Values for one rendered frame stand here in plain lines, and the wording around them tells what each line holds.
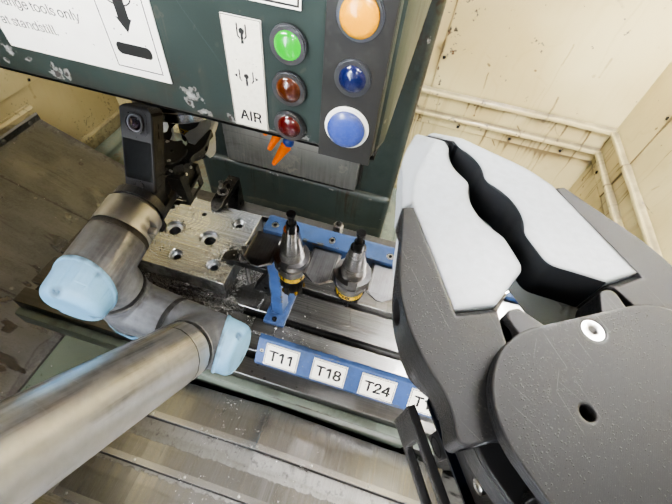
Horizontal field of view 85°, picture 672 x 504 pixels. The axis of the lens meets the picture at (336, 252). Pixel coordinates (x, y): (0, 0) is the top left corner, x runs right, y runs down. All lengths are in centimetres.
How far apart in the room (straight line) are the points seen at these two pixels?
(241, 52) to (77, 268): 31
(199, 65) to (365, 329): 73
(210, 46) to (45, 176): 139
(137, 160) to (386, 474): 85
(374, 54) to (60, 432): 34
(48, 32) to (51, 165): 130
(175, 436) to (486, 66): 139
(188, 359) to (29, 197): 124
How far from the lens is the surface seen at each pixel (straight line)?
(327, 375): 85
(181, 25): 33
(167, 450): 106
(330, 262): 64
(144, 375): 41
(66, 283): 49
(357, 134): 30
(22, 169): 169
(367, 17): 26
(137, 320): 56
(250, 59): 31
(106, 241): 51
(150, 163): 55
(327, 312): 94
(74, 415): 36
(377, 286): 62
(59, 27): 41
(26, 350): 141
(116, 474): 111
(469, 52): 138
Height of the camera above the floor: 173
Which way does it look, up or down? 53 degrees down
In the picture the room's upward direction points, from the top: 8 degrees clockwise
